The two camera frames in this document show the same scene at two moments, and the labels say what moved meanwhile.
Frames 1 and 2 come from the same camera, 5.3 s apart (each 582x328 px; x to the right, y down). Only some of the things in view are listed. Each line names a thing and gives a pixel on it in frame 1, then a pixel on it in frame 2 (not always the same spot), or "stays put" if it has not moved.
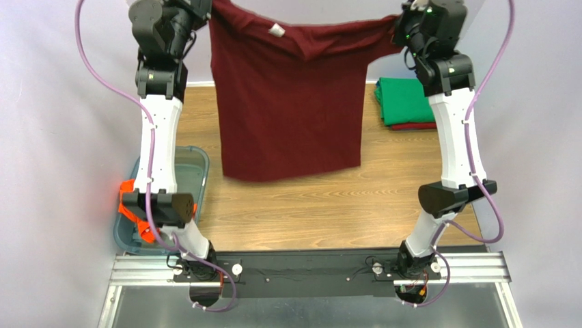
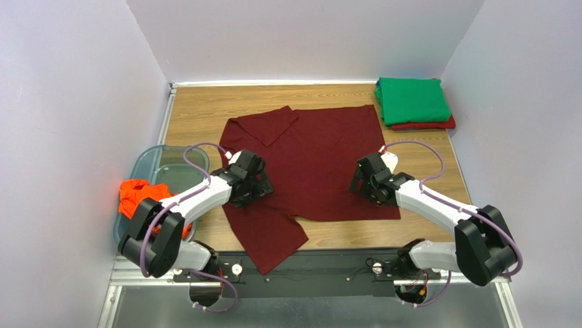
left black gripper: (199, 7) → (257, 185)
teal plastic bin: (192, 171) stays put
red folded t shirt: (414, 126) stays put
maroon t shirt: (291, 98) → (309, 158)
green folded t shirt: (403, 101) stays put
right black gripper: (404, 23) → (363, 180)
